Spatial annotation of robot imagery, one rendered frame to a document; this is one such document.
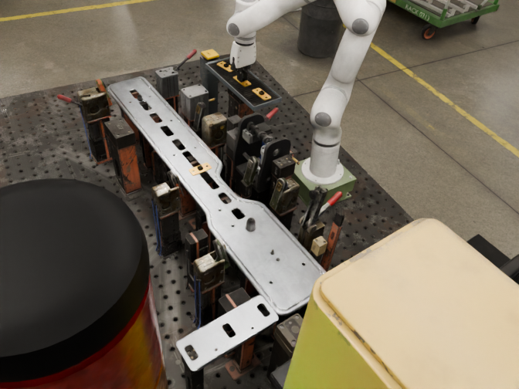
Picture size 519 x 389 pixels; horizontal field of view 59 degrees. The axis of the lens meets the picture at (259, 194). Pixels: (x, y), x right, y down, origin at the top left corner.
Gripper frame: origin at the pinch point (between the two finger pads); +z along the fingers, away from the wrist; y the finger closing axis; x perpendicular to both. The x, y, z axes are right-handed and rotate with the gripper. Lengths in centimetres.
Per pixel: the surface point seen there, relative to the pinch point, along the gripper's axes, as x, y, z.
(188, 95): -9.1, 20.6, 7.7
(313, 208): 68, 22, 6
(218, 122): 9.2, 18.1, 10.8
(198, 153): 13.0, 30.2, 18.7
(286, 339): 95, 55, 13
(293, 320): 92, 50, 12
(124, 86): -44, 33, 19
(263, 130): 30.9, 12.9, 2.9
